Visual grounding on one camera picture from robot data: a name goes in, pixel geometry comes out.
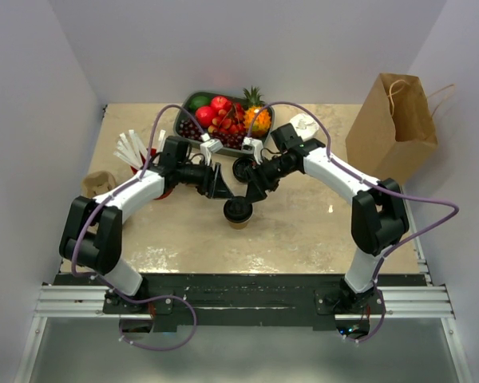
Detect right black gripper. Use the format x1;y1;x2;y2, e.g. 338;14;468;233
245;156;297;205

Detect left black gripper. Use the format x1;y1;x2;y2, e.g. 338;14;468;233
176;157;234;199

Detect black coffee cup lid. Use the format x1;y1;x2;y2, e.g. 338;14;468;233
223;197;253;223

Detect brown paper coffee cup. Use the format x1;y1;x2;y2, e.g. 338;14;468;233
228;219;249;230

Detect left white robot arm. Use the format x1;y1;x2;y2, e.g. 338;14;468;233
59;136;233;313

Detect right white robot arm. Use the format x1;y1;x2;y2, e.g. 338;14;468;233
242;124;409;314

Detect stacked black lids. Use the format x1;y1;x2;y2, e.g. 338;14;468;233
232;156;251;184

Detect dark grape bunch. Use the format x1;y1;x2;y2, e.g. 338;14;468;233
174;119;247;150

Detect orange spiky fruit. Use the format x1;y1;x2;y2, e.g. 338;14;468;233
243;105;271;138

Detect red apple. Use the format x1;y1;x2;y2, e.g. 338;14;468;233
210;96;232;113
195;105;217;128

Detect red plastic cup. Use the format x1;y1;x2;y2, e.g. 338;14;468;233
130;148;173;200

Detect white napkin wrapped cup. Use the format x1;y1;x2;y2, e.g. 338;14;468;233
290;113;320;141

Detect green lime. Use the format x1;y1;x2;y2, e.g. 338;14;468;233
188;95;211;113

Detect dark green fruit tray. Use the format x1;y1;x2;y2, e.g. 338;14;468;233
173;89;275;157

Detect brown pulp cup carrier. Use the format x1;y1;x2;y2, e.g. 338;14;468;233
81;171;117;198

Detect brown paper bag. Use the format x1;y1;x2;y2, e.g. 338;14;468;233
346;73;455;184

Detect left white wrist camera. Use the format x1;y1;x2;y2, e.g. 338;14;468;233
200;133;223;166

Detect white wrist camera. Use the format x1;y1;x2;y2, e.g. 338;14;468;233
200;133;223;166
241;136;263;164

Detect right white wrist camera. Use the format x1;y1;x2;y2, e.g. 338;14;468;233
241;136;263;164

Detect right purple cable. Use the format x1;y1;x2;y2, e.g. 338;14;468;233
248;101;461;344

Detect purple cable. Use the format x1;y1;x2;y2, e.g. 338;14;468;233
69;104;212;352
248;101;461;344

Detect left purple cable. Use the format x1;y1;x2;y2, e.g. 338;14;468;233
69;104;212;352

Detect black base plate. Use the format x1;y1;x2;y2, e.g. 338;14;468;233
51;272;428;334

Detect aluminium rail frame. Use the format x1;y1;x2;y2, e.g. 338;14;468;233
15;225;471;382

